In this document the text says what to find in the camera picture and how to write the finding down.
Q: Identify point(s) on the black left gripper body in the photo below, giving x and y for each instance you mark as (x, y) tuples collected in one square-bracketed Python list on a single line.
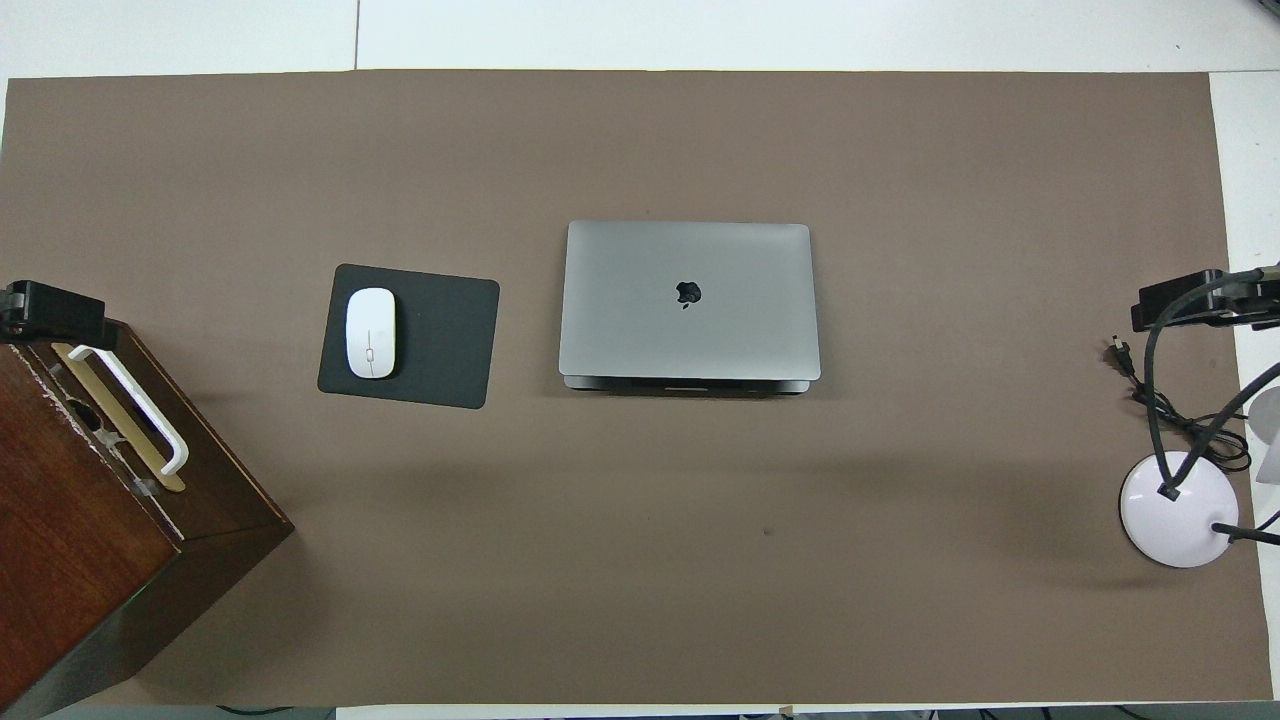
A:
[(8, 315)]

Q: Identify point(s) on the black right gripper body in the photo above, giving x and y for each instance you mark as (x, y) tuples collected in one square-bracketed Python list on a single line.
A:
[(1255, 305)]

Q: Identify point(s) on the silver grey laptop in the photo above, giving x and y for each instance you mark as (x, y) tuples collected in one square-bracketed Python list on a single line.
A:
[(640, 320)]

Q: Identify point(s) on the dark wooden box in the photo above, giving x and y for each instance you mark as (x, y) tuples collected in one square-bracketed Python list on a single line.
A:
[(80, 540)]

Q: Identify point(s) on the white desk lamp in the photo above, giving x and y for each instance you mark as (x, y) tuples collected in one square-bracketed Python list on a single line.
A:
[(1185, 525)]

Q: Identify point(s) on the white computer mouse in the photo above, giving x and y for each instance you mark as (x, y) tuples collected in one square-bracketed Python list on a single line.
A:
[(370, 333)]

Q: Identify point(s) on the black mouse pad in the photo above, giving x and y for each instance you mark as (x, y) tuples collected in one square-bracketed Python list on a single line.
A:
[(445, 340)]

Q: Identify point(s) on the brown table mat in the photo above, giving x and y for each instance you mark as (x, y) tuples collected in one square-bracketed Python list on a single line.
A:
[(700, 550)]

